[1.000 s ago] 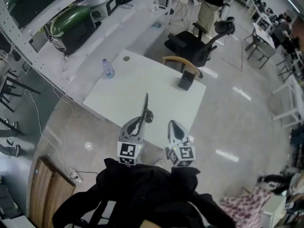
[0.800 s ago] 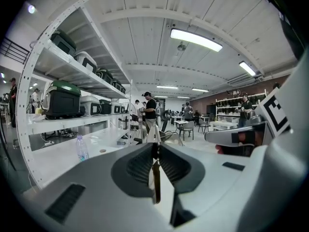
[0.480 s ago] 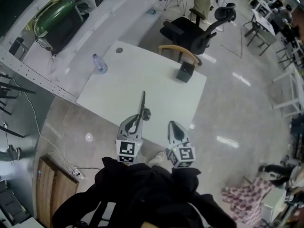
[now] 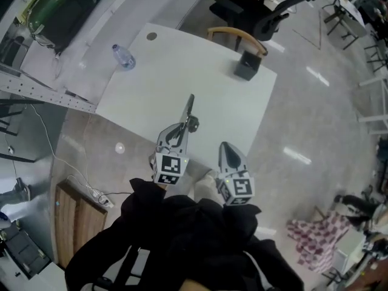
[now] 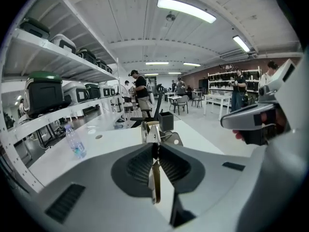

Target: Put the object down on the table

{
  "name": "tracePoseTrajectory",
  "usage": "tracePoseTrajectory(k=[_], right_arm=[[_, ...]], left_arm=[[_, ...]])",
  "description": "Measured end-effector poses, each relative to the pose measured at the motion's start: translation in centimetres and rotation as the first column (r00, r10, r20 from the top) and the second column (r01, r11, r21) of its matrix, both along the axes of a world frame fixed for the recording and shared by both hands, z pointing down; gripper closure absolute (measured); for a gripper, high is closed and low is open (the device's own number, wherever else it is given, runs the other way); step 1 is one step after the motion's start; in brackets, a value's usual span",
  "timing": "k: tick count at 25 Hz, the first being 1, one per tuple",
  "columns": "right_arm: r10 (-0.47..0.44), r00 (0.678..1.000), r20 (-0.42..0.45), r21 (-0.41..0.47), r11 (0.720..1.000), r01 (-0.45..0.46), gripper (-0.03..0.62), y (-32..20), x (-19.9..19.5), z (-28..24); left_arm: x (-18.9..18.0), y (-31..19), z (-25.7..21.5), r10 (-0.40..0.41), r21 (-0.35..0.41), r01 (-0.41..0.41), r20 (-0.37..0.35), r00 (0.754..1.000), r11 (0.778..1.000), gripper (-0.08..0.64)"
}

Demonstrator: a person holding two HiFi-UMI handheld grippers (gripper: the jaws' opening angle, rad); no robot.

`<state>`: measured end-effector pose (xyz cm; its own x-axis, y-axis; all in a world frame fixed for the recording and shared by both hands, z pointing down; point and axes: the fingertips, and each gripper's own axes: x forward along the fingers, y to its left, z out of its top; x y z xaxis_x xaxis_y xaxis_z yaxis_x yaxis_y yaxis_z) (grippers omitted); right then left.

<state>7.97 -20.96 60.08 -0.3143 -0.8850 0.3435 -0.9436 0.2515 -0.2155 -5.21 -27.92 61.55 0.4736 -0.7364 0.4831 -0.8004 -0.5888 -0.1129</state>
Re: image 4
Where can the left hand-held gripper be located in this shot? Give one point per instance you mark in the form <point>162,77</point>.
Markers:
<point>169,165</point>

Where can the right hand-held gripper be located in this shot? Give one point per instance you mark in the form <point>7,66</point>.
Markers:
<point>239,188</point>

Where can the person's left forearm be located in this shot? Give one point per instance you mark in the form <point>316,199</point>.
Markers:
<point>148,194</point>

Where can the person's right forearm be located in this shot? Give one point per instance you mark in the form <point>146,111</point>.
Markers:
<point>239,218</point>

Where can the black desktop box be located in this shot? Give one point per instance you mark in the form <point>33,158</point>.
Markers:
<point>247,68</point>

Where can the person's black jacket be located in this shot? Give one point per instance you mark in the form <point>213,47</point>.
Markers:
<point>182,241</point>

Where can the clear plastic water bottle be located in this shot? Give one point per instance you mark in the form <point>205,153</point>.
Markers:
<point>125,58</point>

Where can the pink checkered cloth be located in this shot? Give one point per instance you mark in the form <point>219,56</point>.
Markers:
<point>321,238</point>

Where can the black mesh office chair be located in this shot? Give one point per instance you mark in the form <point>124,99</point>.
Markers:
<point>242,8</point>

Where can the white power strip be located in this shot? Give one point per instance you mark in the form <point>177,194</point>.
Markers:
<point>102,199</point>

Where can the white box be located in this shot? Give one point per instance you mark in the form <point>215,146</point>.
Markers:
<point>348,253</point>

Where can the white metal shelving rack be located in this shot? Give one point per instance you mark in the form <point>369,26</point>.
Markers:
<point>45,95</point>

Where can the wooden floor panel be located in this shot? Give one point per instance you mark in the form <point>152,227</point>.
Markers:
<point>78,223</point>

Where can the black metal table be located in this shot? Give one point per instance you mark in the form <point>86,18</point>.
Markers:
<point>15,102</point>

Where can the white table with black legs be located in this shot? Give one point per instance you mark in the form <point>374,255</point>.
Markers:
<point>348,14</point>

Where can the black equipment case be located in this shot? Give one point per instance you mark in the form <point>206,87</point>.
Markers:
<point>24,250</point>

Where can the white metal frame table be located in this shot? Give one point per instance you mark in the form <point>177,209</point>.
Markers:
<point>376,118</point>

